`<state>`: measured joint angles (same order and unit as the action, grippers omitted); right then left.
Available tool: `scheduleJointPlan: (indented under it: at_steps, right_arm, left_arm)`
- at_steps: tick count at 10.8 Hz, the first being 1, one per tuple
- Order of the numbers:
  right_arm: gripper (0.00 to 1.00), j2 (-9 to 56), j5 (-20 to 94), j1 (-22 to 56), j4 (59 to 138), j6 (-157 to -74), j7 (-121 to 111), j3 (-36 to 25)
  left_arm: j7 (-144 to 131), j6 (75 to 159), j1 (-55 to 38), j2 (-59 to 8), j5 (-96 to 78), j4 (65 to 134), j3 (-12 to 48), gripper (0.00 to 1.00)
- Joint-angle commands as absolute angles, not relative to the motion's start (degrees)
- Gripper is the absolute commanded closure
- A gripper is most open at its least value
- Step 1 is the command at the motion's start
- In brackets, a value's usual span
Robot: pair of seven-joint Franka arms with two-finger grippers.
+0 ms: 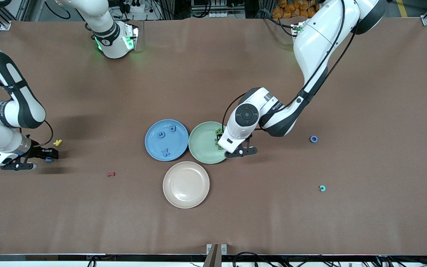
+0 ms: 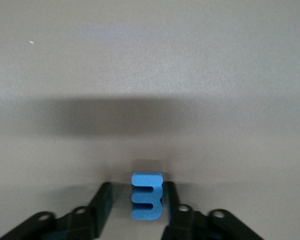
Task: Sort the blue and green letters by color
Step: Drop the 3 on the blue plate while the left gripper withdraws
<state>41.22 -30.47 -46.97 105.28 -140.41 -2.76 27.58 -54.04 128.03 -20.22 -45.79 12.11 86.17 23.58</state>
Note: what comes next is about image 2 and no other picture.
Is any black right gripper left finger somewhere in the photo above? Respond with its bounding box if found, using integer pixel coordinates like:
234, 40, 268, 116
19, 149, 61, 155
0, 181, 113, 240

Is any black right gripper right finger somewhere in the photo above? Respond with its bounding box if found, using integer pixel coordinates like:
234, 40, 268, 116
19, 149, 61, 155
161, 181, 263, 240

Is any blue letter E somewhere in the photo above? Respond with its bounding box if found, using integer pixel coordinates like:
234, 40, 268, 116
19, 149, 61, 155
131, 171, 164, 221

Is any brown table cover sheet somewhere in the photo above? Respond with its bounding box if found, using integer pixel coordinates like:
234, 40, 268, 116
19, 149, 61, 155
0, 0, 300, 240

